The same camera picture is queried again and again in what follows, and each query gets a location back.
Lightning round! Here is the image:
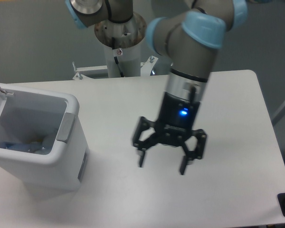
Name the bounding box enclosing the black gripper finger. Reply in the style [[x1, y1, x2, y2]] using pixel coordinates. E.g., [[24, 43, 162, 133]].
[[179, 129, 207, 175], [132, 116, 160, 168]]

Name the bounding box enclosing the white pedestal base frame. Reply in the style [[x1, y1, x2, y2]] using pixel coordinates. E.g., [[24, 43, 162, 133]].
[[72, 55, 174, 81]]

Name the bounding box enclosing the crushed clear plastic bottle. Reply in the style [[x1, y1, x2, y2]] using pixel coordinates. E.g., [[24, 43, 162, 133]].
[[0, 142, 48, 154]]

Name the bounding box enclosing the white open trash can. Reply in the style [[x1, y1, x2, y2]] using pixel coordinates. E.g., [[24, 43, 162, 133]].
[[0, 84, 89, 190]]

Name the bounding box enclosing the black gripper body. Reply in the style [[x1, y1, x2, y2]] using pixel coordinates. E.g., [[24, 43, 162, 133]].
[[154, 91, 200, 147]]

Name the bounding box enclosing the black cable on pedestal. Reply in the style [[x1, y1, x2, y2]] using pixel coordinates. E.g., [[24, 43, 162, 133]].
[[111, 37, 124, 78]]

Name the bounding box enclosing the clear plastic wrapper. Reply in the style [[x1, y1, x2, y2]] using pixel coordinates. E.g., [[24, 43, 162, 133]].
[[36, 131, 57, 155]]

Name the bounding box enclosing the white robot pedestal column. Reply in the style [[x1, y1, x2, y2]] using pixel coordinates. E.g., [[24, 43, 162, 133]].
[[94, 12, 148, 78]]

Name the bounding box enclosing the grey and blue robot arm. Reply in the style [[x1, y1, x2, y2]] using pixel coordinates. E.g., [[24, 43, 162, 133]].
[[65, 0, 247, 174]]

